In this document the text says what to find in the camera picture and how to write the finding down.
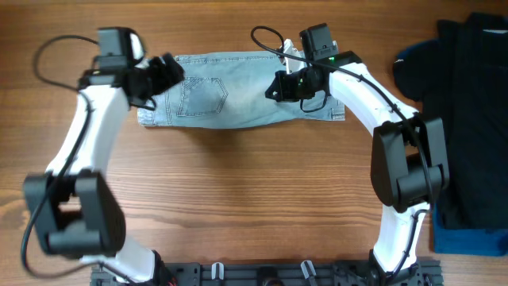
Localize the light blue denim shorts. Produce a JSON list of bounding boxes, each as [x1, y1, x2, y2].
[[137, 51, 345, 129]]

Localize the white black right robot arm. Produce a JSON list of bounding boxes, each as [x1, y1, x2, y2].
[[265, 23, 449, 285]]

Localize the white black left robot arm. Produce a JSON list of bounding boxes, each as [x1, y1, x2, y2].
[[21, 27, 184, 285]]

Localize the dark navy shirt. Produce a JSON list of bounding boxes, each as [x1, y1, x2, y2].
[[393, 13, 507, 229]]

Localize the blue cloth under pile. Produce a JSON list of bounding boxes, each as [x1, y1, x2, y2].
[[433, 203, 507, 256]]

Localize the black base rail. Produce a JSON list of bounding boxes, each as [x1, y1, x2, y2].
[[90, 260, 445, 286]]

